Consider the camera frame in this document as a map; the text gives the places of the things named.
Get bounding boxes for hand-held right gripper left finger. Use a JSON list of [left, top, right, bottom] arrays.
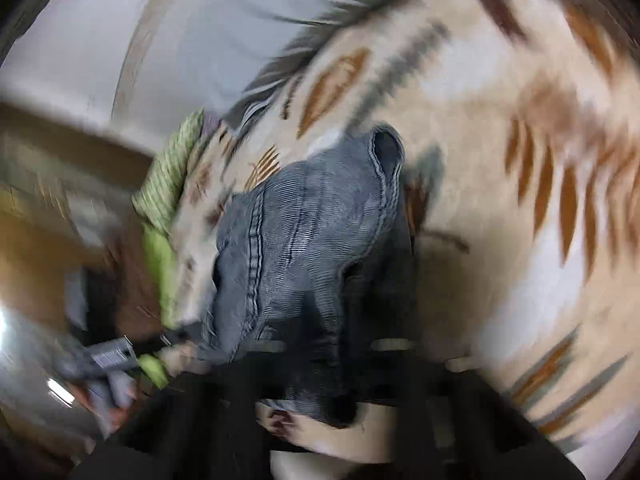
[[75, 342, 286, 480]]

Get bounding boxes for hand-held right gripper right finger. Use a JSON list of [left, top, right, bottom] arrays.
[[345, 337, 586, 480]]

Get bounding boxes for blue denim pants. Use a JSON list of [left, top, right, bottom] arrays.
[[197, 124, 421, 428]]

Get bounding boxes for green bed sheet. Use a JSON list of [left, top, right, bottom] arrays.
[[131, 110, 206, 388]]

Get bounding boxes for leaf print blanket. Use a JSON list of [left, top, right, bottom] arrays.
[[165, 0, 640, 466]]

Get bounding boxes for pale blue pillow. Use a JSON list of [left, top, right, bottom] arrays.
[[120, 0, 401, 126]]

